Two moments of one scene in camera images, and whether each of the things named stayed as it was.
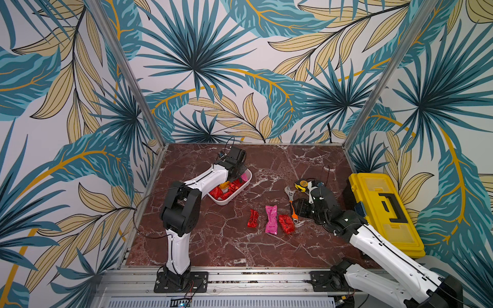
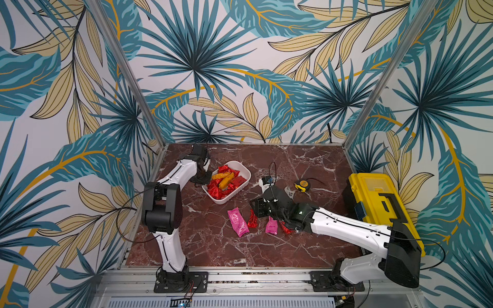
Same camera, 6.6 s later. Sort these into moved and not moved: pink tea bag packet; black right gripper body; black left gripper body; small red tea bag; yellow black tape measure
Moved: black left gripper body; black right gripper body
Not moved: yellow black tape measure; small red tea bag; pink tea bag packet
